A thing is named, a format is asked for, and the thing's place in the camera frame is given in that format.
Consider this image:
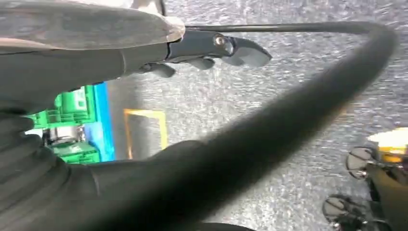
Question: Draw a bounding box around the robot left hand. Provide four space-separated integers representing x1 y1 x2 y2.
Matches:
0 28 273 206

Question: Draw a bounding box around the thick black cable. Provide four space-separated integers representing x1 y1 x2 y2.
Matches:
95 20 399 231

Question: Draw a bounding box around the black wheeled stand base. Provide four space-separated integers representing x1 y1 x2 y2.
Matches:
322 127 408 231

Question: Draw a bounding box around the yellow floor tape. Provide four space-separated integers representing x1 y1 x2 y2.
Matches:
123 108 169 160

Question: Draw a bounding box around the white plastic cover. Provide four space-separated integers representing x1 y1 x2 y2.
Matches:
0 0 186 53

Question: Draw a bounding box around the green plastic crate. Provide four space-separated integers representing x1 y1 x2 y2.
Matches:
51 141 102 165
27 84 98 130

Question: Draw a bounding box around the blue metal shelf rack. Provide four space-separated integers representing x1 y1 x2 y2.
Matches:
83 82 116 163

